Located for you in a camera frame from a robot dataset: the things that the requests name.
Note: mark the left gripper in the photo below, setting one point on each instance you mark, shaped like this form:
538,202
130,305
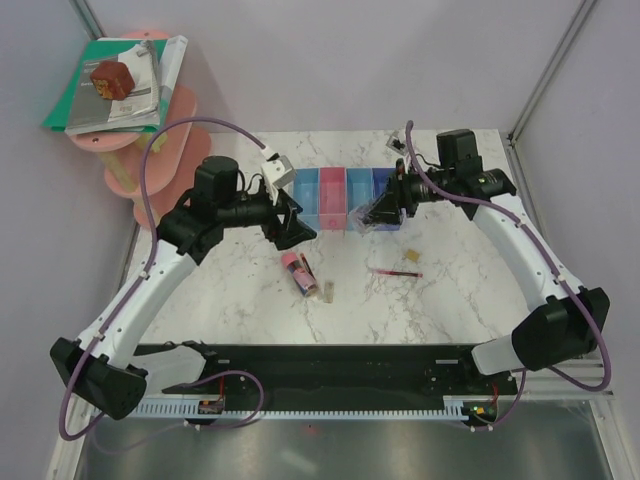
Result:
293,231

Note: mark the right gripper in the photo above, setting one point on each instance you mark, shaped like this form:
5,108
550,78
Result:
386,209

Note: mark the clear jar of paper clips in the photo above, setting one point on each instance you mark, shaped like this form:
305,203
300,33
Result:
361,220

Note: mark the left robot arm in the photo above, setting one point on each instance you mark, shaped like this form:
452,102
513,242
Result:
99,365

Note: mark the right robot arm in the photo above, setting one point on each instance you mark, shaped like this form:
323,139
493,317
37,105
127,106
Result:
565,318

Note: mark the purple drawer box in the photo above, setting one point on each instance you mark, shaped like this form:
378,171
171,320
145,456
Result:
380,176

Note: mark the sky blue drawer box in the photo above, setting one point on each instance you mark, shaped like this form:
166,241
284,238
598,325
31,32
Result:
359,190

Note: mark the light blue drawer box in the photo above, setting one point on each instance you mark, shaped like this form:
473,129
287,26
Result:
305,192

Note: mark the pink glue stick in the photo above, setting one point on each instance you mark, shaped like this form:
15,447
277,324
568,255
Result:
293,265

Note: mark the yellow eraser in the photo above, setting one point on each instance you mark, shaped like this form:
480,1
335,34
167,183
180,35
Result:
412,255

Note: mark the pink drawer box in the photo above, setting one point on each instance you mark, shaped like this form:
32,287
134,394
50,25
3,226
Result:
332,209

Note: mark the red pen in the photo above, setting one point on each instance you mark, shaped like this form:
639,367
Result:
398,273

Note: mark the small clear ruler case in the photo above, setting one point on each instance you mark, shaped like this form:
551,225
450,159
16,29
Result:
328,292

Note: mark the pink tiered shelf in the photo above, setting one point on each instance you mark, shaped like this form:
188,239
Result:
172,161

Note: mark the red brown cube box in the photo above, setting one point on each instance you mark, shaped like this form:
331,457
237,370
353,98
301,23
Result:
112,80

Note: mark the grey manual booklet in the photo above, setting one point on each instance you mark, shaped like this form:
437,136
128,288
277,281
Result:
90,113

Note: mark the green folder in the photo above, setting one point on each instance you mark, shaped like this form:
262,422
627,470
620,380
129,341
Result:
57,118

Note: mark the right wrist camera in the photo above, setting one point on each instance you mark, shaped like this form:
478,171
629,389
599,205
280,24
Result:
397,142

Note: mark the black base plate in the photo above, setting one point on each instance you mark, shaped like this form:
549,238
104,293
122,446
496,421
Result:
342,377

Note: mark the white cable duct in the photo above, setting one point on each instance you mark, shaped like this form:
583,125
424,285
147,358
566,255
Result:
199,408

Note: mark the aluminium rail frame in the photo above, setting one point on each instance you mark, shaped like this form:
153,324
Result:
580,374

